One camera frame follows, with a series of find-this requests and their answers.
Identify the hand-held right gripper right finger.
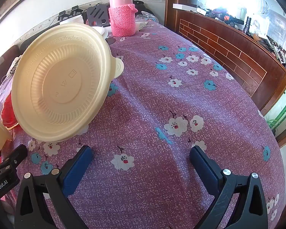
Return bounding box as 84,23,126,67
189,145,268,229

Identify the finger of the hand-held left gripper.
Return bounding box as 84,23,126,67
0,144,28,173

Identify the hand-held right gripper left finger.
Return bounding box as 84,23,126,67
14,145,94,229

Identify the red gold-rimmed plate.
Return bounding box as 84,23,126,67
0,94,19,130

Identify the purple floral tablecloth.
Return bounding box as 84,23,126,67
0,20,286,229

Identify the leopard print pouch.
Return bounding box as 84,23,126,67
8,56,22,77

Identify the black flashlight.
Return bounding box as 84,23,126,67
243,16,252,34

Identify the pink thermos with knit sleeve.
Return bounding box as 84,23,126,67
108,0,138,37

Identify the black phone stand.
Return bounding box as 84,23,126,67
86,3,110,27

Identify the clear plastic bag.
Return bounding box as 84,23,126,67
136,14,158,31

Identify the white flat box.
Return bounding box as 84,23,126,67
173,3,198,12

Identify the black sofa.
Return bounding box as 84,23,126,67
131,0,155,17

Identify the green bamboo wall sticker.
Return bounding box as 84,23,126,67
264,93,286,134

